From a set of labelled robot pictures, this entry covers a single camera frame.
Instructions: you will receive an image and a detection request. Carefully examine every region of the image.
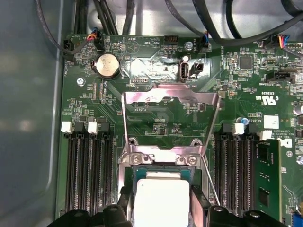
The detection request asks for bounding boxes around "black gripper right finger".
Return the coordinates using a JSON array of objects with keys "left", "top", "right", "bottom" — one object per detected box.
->
[{"left": 189, "top": 185, "right": 285, "bottom": 227}]

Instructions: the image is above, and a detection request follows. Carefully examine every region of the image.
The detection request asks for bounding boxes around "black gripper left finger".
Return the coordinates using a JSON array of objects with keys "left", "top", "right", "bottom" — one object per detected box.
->
[{"left": 54, "top": 186, "right": 135, "bottom": 227}]

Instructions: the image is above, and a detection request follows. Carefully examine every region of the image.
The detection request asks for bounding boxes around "silver CPU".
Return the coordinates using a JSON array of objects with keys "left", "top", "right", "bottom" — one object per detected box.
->
[{"left": 133, "top": 165, "right": 191, "bottom": 227}]

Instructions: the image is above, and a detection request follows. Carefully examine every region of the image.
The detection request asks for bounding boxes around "metal socket cover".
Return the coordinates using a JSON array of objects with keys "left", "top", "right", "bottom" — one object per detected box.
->
[{"left": 121, "top": 84, "right": 223, "bottom": 165}]

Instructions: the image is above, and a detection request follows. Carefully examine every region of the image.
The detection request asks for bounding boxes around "metal locking lever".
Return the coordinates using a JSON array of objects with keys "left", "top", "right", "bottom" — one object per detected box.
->
[{"left": 200, "top": 155, "right": 221, "bottom": 206}]

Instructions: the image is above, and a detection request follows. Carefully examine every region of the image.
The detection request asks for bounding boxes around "RAM slot with black clips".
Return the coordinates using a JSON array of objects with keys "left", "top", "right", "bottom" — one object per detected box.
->
[
  {"left": 75, "top": 122, "right": 90, "bottom": 213},
  {"left": 213, "top": 122, "right": 234, "bottom": 213},
  {"left": 98, "top": 122, "right": 115, "bottom": 213},
  {"left": 239, "top": 129, "right": 258, "bottom": 217}
]

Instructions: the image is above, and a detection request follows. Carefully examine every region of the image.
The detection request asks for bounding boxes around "green RAM stick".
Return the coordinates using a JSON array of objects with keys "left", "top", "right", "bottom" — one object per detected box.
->
[{"left": 256, "top": 138, "right": 284, "bottom": 222}]

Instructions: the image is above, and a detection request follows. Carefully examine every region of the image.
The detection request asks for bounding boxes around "green motherboard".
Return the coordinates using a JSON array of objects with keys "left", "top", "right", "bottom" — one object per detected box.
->
[{"left": 55, "top": 33, "right": 303, "bottom": 227}]

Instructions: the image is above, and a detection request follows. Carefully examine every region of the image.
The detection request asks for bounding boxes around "round coin battery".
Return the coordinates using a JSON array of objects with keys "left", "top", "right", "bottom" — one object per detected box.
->
[{"left": 93, "top": 53, "right": 123, "bottom": 80}]

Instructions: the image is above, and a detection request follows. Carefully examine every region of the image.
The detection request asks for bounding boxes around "black open PC case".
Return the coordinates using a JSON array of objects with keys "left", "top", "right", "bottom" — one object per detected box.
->
[{"left": 0, "top": 0, "right": 303, "bottom": 227}]

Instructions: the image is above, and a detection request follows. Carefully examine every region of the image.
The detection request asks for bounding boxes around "internal USB port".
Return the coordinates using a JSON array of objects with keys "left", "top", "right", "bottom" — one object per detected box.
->
[{"left": 177, "top": 59, "right": 193, "bottom": 82}]

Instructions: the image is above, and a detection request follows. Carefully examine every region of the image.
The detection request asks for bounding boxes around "fan connector with coloured wires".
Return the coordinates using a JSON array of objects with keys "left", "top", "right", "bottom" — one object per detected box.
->
[{"left": 86, "top": 27, "right": 105, "bottom": 52}]

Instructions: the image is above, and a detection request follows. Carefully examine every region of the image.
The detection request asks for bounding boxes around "thick black cable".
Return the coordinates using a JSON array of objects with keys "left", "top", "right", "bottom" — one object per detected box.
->
[{"left": 193, "top": 0, "right": 303, "bottom": 47}]

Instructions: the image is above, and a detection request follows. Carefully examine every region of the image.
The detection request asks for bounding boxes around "black connector with coloured wires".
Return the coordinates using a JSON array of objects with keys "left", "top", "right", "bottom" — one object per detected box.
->
[{"left": 259, "top": 34, "right": 303, "bottom": 57}]

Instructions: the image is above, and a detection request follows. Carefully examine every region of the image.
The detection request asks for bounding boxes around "black sleeved cable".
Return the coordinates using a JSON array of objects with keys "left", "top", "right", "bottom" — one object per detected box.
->
[{"left": 122, "top": 0, "right": 144, "bottom": 36}]

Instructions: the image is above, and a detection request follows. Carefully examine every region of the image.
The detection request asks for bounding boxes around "black system fan cable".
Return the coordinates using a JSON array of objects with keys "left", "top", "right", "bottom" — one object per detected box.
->
[{"left": 164, "top": 0, "right": 213, "bottom": 52}]

